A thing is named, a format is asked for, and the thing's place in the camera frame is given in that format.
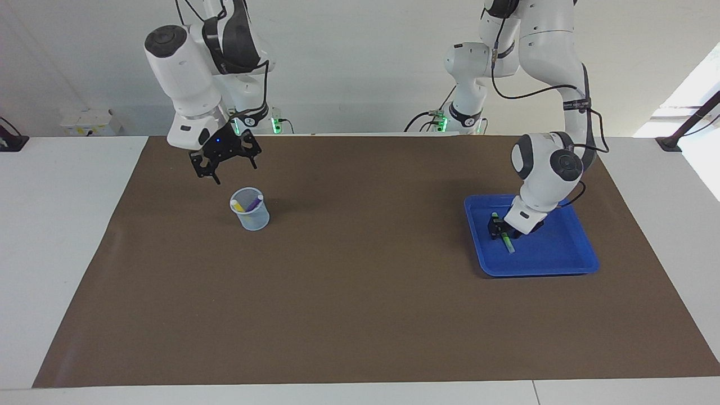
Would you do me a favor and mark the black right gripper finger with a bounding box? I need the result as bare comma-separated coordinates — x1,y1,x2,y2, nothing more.
190,152,221,185
239,130,262,169

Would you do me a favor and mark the green pen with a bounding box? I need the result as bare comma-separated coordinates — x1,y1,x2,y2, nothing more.
491,211,516,254

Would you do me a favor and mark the blue plastic tray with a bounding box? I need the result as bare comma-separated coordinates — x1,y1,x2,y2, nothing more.
463,193,600,278

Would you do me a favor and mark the translucent plastic cup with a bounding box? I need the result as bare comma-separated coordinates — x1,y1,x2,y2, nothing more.
229,187,271,231

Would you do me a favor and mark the brown table mat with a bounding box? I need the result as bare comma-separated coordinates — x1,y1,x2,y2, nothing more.
32,134,720,389

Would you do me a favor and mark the black pole stand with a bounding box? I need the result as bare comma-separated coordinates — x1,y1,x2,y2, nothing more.
655,90,720,154

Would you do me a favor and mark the black table clamp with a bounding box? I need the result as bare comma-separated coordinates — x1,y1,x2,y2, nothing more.
0,116,30,152

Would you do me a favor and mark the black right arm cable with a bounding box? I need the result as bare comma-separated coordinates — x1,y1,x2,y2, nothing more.
175,0,271,122

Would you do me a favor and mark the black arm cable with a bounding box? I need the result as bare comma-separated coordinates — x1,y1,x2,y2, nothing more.
491,17,611,209
175,0,271,122

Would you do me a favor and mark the white wall socket box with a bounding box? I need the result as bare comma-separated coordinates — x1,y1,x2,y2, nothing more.
60,109,122,136

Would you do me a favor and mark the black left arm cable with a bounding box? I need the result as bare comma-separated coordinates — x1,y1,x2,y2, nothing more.
491,17,611,209

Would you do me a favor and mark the black left base cable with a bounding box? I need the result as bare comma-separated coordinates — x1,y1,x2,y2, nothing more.
404,87,457,133

